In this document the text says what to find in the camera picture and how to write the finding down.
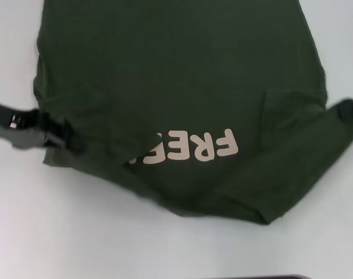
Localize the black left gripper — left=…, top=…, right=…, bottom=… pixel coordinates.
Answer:
left=0, top=100, right=84, bottom=153

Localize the dark green FREE t-shirt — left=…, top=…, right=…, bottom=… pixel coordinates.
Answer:
left=33, top=0, right=353, bottom=226

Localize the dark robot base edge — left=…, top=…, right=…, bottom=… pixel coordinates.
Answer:
left=249, top=274, right=353, bottom=279

